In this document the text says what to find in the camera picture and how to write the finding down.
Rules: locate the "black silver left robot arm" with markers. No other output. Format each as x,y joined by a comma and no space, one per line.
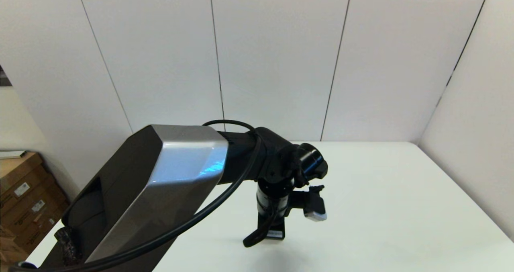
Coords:
180,163

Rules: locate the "plain brown cardboard box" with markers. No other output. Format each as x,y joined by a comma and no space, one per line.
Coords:
10,251

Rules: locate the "labelled brown cardboard box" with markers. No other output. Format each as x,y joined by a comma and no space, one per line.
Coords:
20,215
40,232
16,170

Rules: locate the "dark wall board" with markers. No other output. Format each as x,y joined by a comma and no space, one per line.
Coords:
4,78

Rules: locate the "white flat object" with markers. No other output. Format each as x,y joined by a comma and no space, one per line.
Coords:
12,154

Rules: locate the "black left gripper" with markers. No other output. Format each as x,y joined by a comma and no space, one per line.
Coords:
277,225

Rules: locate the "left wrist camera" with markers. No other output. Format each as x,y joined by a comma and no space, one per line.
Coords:
315,207

